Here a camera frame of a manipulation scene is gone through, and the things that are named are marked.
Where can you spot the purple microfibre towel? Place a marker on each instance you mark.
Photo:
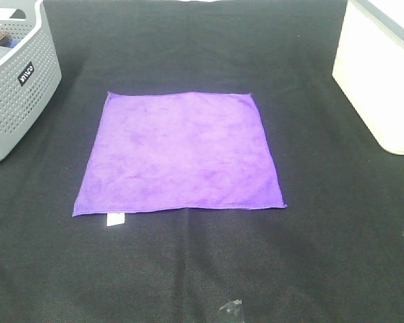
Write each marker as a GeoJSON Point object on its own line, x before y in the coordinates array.
{"type": "Point", "coordinates": [187, 150]}

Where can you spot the clear tape piece bottom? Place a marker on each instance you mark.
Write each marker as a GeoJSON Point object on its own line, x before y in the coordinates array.
{"type": "Point", "coordinates": [231, 308]}

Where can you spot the grey perforated laundry basket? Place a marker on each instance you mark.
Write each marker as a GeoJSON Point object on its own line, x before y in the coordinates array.
{"type": "Point", "coordinates": [29, 73]}

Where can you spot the white plastic storage box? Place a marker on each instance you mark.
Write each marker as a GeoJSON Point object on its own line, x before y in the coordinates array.
{"type": "Point", "coordinates": [369, 68]}

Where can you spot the blue white cloth in basket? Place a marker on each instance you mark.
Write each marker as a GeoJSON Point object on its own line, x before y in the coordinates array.
{"type": "Point", "coordinates": [6, 47]}

